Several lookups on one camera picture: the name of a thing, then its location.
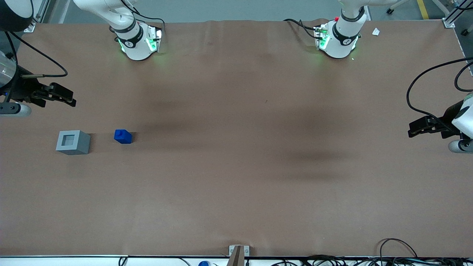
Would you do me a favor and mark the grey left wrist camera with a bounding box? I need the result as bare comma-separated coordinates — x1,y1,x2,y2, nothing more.
448,139,473,153

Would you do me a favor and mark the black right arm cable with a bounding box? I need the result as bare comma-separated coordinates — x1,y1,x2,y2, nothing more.
4,31,69,78

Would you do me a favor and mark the black looped cable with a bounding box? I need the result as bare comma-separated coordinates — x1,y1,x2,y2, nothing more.
378,238,419,259

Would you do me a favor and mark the aluminium frame profile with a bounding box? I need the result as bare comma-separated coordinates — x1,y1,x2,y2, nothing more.
431,0,473,74
23,0,51,33

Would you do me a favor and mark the short black left arm cable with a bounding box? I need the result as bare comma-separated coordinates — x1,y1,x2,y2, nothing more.
454,61,473,92

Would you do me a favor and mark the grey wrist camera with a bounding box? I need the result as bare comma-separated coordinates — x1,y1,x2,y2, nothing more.
448,139,473,153
0,102,32,117

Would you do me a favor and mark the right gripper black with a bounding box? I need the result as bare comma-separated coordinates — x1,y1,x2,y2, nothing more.
8,77,77,108

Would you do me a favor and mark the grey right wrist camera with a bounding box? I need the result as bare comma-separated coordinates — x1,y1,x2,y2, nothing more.
0,102,32,117

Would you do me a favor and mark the gray square base block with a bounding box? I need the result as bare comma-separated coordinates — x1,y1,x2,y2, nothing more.
56,130,91,155

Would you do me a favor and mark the black left base cable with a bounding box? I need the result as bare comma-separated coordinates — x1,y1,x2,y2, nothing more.
283,18,319,40

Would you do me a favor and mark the brown table cover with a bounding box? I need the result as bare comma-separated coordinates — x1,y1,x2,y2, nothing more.
0,18,473,258

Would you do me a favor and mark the black base cable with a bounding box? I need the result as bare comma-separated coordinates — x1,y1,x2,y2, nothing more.
283,18,319,40
119,0,166,37

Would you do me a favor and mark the brown camera post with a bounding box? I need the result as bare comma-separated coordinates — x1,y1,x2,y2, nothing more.
229,246,245,266

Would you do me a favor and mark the metal mounting bracket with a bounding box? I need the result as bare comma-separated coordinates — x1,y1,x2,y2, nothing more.
228,245,250,257

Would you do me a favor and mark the long black left arm cable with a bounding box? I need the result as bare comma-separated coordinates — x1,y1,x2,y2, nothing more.
406,57,473,134

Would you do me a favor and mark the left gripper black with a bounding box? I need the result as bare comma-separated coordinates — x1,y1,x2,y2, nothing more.
408,100,462,140

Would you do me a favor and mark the black cable bundle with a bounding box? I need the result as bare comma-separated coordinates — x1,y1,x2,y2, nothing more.
273,254,473,266

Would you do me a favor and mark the black right base cable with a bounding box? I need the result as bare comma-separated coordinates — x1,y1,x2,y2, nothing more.
119,0,166,37

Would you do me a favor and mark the blue plastic part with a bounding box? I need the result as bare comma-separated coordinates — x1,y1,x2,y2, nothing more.
114,129,133,144

